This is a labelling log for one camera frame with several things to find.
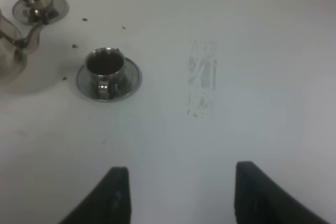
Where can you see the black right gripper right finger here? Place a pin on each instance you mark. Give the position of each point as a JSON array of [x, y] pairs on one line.
[[258, 199]]

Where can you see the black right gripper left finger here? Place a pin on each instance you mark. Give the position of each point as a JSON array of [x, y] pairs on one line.
[[108, 202]]

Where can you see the stainless steel teapot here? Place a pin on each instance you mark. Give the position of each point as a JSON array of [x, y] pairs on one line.
[[15, 48]]

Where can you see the near stainless steel saucer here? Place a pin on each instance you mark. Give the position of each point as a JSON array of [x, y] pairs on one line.
[[129, 85]]

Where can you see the stainless steel saucer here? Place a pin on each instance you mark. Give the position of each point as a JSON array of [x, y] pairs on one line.
[[129, 85], [27, 16]]

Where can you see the near stainless steel teacup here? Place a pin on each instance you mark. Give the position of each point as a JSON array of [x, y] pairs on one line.
[[106, 69]]

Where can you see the far stainless steel saucer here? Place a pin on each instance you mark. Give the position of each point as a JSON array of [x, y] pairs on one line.
[[27, 16]]

